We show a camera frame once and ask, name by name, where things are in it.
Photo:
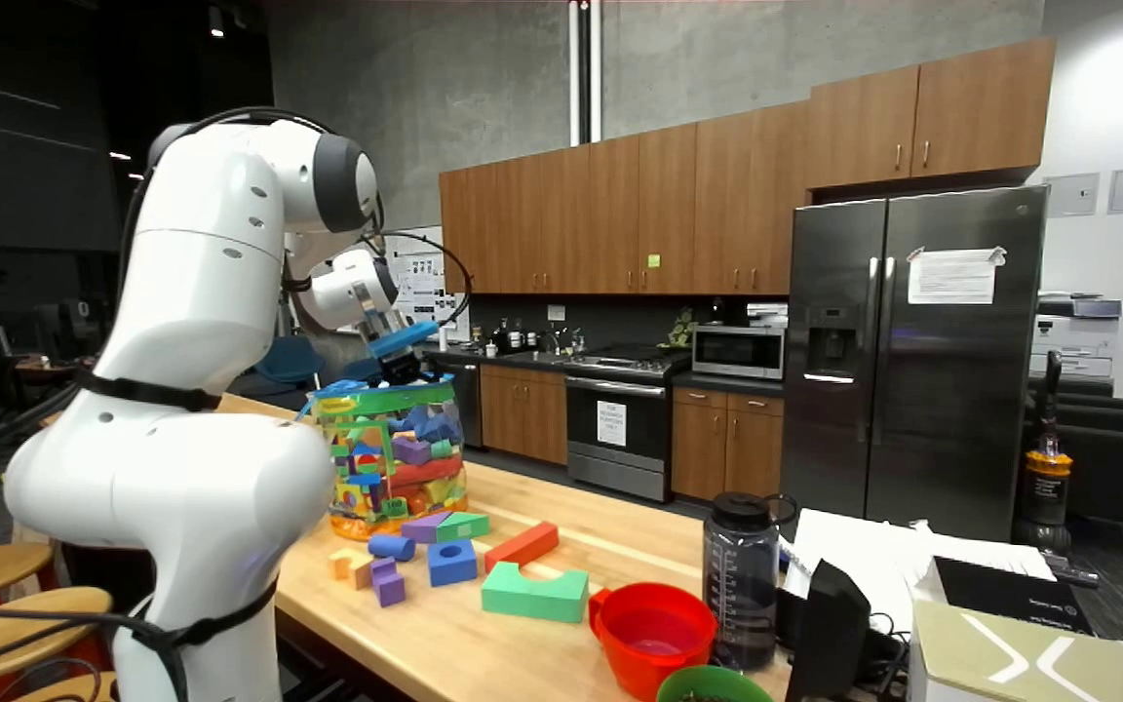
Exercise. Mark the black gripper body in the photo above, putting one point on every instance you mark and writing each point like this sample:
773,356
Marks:
404,370

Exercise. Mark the clear bag of foam blocks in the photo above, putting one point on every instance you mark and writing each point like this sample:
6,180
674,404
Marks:
391,464

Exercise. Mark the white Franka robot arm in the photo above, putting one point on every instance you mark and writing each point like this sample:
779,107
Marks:
196,392

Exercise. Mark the purple triangle foam block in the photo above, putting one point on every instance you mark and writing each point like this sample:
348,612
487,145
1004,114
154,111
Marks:
422,527

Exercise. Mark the green triangle foam block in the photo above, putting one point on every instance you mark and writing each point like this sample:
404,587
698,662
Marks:
466,523

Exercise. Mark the blue cylinder foam block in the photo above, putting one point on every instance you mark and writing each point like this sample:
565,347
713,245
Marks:
391,548

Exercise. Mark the blue square block with hole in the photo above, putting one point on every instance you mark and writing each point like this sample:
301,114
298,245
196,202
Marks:
453,564

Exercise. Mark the yellow notched foam block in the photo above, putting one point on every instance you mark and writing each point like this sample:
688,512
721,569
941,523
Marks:
344,569

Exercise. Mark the red rectangular foam block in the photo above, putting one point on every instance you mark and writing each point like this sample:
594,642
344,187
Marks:
525,544

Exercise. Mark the green arch foam block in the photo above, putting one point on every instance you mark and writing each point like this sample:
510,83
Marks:
530,594

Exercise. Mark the whiteboard with posters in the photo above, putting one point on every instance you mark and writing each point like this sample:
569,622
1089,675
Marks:
422,269

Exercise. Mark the white paper on oven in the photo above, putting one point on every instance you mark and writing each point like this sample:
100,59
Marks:
609,425

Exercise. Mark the stainless steel oven range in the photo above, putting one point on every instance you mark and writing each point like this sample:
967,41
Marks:
616,436

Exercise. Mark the green sticky note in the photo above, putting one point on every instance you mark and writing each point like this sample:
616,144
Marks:
653,259

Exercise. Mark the green potted plant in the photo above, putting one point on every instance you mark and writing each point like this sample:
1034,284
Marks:
678,335

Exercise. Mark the wooden base cabinet with drawers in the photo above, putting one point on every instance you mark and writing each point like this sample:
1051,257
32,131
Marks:
727,443

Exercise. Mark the silver microwave oven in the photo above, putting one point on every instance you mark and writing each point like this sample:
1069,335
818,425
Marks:
734,354

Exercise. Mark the white ceiling pipe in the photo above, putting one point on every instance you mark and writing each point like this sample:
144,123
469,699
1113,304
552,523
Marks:
583,64

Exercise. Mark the red plastic bowl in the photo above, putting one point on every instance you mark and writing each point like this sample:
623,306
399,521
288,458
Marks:
648,636

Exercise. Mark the dark translucent bottle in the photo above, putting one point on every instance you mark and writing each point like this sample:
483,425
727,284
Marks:
740,587

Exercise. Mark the green plastic bowl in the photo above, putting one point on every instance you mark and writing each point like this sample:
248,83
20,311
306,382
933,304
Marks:
712,690

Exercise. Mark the black stand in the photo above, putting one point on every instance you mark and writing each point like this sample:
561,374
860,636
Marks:
829,629

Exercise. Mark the stainless steel refrigerator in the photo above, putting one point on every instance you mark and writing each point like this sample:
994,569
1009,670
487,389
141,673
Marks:
913,392

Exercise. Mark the white paper on refrigerator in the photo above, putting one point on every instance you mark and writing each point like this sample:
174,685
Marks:
954,276

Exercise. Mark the orange and black vacuum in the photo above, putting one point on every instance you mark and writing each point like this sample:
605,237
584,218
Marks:
1047,471

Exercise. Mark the white office printer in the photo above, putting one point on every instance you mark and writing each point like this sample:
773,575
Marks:
1078,335

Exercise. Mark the white cardboard box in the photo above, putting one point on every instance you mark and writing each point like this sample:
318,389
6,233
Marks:
1029,657

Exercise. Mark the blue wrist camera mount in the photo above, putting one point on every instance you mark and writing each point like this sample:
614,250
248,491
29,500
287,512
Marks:
399,341

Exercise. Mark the long wooden wall cabinet row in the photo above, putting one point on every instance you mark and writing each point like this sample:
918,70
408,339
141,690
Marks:
642,209

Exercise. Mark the two-door wooden wall cabinet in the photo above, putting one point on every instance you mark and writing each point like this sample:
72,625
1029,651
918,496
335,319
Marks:
926,119

